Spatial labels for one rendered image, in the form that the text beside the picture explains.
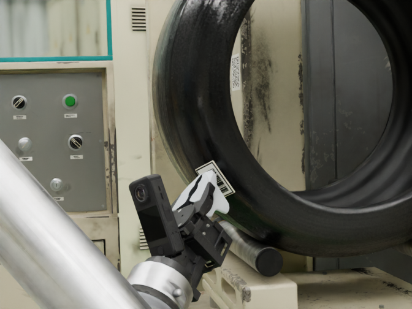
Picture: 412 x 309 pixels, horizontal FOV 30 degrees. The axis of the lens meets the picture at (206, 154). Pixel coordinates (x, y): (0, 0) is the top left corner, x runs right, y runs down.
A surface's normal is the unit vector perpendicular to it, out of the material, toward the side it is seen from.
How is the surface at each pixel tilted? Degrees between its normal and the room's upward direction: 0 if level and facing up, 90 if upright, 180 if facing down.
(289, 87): 90
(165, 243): 95
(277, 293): 90
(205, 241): 70
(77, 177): 90
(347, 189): 81
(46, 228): 66
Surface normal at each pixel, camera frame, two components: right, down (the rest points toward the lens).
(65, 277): 0.11, -0.11
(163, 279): 0.23, -0.67
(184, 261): 0.70, -0.33
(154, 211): -0.63, 0.15
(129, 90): 0.38, 0.04
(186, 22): -0.57, -0.19
